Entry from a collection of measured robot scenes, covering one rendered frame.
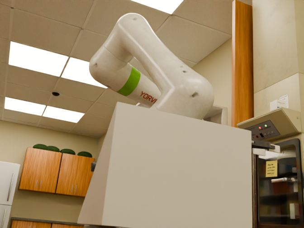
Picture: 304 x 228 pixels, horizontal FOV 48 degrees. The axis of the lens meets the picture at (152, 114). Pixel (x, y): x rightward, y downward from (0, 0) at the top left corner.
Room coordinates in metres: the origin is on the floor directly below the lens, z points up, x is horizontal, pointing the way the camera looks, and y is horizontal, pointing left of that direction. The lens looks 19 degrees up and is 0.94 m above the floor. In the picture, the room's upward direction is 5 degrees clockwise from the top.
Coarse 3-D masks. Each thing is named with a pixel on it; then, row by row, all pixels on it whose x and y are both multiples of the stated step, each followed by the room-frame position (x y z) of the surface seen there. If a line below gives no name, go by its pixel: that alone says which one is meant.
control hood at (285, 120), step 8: (272, 112) 1.45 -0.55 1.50; (280, 112) 1.42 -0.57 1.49; (288, 112) 1.42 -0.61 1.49; (296, 112) 1.43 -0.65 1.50; (248, 120) 1.61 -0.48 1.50; (256, 120) 1.56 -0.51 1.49; (264, 120) 1.53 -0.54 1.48; (272, 120) 1.49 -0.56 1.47; (280, 120) 1.46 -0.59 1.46; (288, 120) 1.42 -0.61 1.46; (296, 120) 1.43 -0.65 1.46; (280, 128) 1.49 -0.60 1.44; (288, 128) 1.46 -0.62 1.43; (296, 128) 1.43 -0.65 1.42; (280, 136) 1.53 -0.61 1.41; (288, 136) 1.52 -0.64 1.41
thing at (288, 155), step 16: (288, 144) 1.50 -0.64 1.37; (256, 160) 1.71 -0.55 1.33; (272, 160) 1.60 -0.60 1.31; (288, 160) 1.51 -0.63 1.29; (256, 176) 1.71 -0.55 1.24; (288, 176) 1.51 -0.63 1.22; (256, 192) 1.71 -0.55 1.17; (272, 192) 1.61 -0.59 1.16; (288, 192) 1.51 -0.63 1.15; (256, 208) 1.71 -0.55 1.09; (272, 208) 1.61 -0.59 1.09; (288, 208) 1.52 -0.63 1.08; (272, 224) 1.61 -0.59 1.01; (288, 224) 1.52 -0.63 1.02
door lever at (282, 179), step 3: (285, 177) 1.47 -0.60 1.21; (273, 180) 1.53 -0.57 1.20; (276, 180) 1.51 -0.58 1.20; (279, 180) 1.50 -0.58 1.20; (282, 180) 1.48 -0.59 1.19; (285, 180) 1.46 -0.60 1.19; (288, 180) 1.47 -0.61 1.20; (291, 180) 1.48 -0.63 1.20; (294, 180) 1.47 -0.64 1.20; (291, 183) 1.49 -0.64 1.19
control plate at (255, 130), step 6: (270, 120) 1.50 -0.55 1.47; (252, 126) 1.61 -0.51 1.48; (258, 126) 1.58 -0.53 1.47; (264, 126) 1.55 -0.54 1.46; (270, 126) 1.53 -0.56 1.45; (252, 132) 1.64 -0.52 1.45; (258, 132) 1.61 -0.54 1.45; (264, 132) 1.58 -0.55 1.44; (270, 132) 1.56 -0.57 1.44; (276, 132) 1.53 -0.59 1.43; (252, 138) 1.68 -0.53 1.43; (258, 138) 1.65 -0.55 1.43; (264, 138) 1.62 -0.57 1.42
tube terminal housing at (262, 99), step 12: (276, 84) 1.58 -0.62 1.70; (288, 84) 1.50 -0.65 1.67; (300, 84) 1.45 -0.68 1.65; (264, 96) 1.66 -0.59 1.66; (276, 96) 1.58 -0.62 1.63; (288, 96) 1.51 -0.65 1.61; (300, 96) 1.45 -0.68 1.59; (264, 108) 1.66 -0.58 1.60; (300, 108) 1.45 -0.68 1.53; (300, 144) 1.46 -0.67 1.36
